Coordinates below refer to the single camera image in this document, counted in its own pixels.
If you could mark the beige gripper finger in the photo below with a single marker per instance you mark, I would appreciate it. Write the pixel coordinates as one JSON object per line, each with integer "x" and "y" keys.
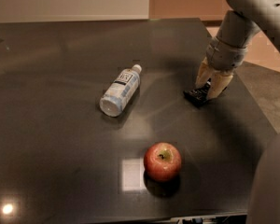
{"x": 219, "y": 81}
{"x": 204, "y": 73}

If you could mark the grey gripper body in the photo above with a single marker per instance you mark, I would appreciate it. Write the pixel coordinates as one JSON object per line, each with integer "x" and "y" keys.
{"x": 224, "y": 57}

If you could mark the black rxbar chocolate bar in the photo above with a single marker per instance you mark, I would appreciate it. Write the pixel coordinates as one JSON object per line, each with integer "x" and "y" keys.
{"x": 198, "y": 97}

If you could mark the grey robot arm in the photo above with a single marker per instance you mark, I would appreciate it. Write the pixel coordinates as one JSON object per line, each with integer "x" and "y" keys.
{"x": 241, "y": 23}

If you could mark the blue plastic water bottle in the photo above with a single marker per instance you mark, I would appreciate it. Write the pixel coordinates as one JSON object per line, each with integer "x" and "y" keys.
{"x": 120, "y": 92}

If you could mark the red apple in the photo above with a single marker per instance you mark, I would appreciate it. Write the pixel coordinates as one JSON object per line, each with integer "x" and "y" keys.
{"x": 162, "y": 162}

